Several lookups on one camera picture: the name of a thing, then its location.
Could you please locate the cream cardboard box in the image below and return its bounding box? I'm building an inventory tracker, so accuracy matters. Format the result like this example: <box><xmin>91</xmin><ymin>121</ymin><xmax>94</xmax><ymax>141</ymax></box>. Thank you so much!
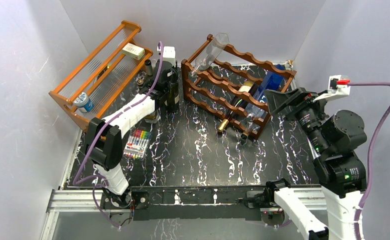
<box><xmin>121</xmin><ymin>43</ymin><xmax>145</xmax><ymax>60</ymax></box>

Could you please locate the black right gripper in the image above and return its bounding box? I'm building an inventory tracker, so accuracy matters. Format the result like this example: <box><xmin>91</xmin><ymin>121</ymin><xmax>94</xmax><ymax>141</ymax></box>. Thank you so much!
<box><xmin>262</xmin><ymin>85</ymin><xmax>330</xmax><ymax>154</ymax></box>

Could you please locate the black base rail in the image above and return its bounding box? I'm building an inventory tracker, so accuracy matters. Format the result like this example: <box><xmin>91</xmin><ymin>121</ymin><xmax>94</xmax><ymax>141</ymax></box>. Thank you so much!
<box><xmin>98</xmin><ymin>185</ymin><xmax>285</xmax><ymax>229</ymax></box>

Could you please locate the clear bottle blue label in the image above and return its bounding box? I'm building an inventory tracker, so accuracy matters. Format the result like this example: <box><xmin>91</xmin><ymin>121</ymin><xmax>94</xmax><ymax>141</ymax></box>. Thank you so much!
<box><xmin>241</xmin><ymin>71</ymin><xmax>284</xmax><ymax>140</ymax></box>

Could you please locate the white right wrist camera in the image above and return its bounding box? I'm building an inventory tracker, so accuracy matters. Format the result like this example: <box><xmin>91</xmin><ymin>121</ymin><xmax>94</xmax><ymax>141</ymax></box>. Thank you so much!
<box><xmin>313</xmin><ymin>74</ymin><xmax>350</xmax><ymax>102</ymax></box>

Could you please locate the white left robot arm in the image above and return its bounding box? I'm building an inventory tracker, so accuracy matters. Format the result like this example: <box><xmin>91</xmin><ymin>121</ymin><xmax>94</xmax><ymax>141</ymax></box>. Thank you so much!
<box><xmin>85</xmin><ymin>63</ymin><xmax>178</xmax><ymax>208</ymax></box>

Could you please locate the dark bottle gold foil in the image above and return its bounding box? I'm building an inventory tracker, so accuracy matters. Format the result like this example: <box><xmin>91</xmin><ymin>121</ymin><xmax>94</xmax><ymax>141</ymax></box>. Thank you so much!
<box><xmin>217</xmin><ymin>80</ymin><xmax>254</xmax><ymax>134</ymax></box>

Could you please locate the clear glass bottle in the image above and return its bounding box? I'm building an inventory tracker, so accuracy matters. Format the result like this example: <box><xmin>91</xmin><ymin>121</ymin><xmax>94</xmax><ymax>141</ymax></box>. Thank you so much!
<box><xmin>190</xmin><ymin>32</ymin><xmax>229</xmax><ymax>77</ymax></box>

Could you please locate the dark green wine bottle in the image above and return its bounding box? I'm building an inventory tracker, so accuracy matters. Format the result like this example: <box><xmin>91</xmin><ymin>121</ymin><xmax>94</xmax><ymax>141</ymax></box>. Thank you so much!
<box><xmin>166</xmin><ymin>80</ymin><xmax>179</xmax><ymax>113</ymax></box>

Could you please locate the blue white tin can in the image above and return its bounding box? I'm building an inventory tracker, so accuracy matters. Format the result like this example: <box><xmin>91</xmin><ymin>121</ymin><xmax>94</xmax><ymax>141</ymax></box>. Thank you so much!
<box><xmin>73</xmin><ymin>92</ymin><xmax>94</xmax><ymax>114</ymax></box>

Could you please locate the orange wooden shelf rack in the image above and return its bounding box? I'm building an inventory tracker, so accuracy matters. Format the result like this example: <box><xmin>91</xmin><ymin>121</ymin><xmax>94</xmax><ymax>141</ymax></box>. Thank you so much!
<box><xmin>49</xmin><ymin>20</ymin><xmax>153</xmax><ymax>131</ymax></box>

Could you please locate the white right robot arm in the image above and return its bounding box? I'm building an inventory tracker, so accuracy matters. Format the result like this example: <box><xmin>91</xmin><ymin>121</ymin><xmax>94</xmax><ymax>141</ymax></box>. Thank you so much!
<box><xmin>239</xmin><ymin>87</ymin><xmax>367</xmax><ymax>240</ymax></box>

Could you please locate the colourful marker pen pack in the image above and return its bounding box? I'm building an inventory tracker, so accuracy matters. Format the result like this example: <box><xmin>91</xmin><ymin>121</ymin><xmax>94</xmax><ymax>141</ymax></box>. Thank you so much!
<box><xmin>123</xmin><ymin>129</ymin><xmax>152</xmax><ymax>160</ymax></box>

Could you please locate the dark wooden wine rack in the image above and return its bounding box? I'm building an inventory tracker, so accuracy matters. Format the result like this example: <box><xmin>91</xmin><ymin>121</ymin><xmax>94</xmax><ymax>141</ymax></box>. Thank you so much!
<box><xmin>181</xmin><ymin>34</ymin><xmax>297</xmax><ymax>140</ymax></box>

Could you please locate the green wine bottle brown label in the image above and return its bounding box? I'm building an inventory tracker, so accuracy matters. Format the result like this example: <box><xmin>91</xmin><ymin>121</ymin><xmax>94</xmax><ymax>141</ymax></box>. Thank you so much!
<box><xmin>144</xmin><ymin>59</ymin><xmax>154</xmax><ymax>81</ymax></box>

